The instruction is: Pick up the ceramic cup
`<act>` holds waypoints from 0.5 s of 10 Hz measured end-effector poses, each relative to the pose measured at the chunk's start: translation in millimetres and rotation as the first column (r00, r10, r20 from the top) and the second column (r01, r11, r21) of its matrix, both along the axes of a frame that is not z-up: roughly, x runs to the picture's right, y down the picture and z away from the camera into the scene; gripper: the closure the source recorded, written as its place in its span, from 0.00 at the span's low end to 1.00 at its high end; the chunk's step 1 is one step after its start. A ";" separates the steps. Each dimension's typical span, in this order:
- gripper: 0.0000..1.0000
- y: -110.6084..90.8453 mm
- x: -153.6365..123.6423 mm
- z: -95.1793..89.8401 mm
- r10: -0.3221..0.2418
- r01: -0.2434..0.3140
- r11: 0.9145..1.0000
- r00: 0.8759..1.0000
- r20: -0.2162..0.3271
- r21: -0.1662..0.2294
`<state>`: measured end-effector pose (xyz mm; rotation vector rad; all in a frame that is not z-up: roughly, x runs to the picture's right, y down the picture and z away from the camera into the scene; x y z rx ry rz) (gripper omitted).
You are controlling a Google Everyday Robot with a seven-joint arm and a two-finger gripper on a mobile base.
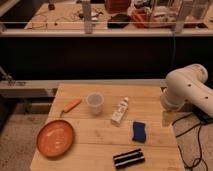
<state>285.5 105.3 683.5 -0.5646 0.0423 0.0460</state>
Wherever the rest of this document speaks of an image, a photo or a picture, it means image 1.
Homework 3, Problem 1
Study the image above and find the orange container on bench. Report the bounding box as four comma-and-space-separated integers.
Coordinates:
105, 0, 131, 13

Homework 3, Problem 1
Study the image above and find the blue sponge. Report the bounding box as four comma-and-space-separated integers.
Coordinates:
133, 121, 146, 143

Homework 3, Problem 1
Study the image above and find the red tray on bench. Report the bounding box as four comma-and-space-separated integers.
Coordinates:
132, 10, 176, 28

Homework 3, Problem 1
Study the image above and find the grey metal post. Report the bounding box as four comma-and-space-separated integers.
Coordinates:
82, 0, 93, 34

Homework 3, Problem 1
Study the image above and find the black white striped block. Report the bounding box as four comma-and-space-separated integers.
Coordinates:
113, 149, 145, 169

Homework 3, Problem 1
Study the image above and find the translucent white cup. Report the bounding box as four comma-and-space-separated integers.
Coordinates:
86, 92, 104, 115

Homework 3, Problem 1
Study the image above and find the orange handled knife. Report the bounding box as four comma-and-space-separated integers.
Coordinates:
61, 99, 82, 115

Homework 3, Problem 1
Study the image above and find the black floor cable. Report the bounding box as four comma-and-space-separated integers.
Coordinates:
171, 112, 210, 171

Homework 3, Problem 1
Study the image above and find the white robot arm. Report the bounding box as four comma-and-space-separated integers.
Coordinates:
160, 64, 213, 118

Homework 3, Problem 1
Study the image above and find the black bowl on bench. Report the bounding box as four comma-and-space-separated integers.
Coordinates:
107, 13, 131, 29

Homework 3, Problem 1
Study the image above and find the orange plate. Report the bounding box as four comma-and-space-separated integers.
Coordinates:
36, 120, 75, 157

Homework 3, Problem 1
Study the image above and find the white tube bottle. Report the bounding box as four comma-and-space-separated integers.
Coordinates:
111, 97, 129, 126

